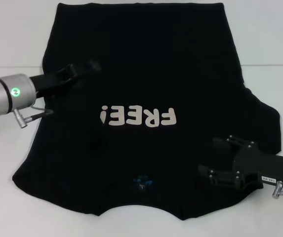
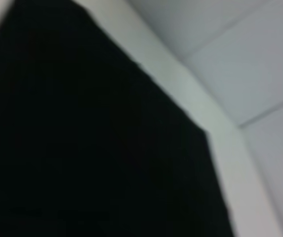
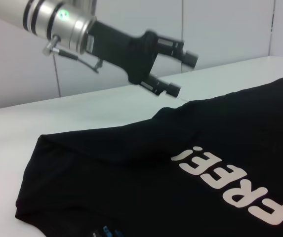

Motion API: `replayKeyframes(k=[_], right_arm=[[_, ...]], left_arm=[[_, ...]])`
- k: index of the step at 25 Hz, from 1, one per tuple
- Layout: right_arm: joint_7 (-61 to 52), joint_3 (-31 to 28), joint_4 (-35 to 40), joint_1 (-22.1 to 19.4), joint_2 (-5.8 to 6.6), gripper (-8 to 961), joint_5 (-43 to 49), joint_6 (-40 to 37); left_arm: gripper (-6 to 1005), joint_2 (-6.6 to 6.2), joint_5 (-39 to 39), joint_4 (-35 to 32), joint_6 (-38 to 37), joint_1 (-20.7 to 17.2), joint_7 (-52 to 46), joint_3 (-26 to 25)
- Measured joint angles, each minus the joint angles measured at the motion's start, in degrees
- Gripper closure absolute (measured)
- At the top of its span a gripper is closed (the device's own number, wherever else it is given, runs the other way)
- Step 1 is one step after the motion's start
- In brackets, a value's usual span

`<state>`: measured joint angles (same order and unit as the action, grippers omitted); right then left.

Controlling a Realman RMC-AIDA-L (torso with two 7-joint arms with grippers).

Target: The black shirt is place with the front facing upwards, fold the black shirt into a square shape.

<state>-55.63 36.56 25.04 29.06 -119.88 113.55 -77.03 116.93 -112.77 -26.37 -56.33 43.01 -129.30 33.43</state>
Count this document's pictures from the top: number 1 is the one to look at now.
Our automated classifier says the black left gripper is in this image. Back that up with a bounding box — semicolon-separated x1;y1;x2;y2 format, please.
29;59;102;96

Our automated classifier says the black t-shirt with FREE print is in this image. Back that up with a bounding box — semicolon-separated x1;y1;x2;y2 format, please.
12;1;283;218

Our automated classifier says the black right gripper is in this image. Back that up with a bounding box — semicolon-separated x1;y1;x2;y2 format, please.
197;135;283;191

